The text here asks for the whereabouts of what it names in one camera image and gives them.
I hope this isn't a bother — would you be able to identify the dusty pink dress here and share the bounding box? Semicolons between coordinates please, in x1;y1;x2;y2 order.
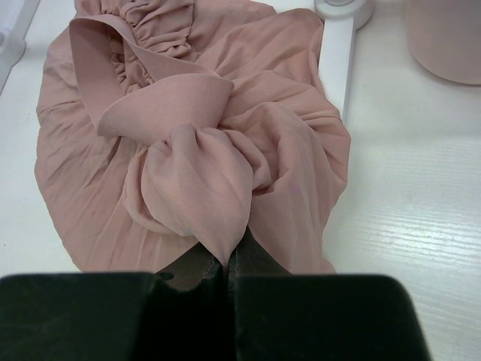
35;1;350;274

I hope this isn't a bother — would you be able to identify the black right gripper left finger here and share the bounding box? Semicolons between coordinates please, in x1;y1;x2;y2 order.
1;245;229;360

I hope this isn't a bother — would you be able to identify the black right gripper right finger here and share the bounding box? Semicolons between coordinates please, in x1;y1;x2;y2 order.
228;231;432;360

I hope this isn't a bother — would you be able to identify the white plastic basin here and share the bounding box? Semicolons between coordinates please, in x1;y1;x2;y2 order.
407;0;480;86

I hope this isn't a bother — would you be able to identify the white clothes rack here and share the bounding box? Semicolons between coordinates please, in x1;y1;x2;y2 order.
1;0;374;118

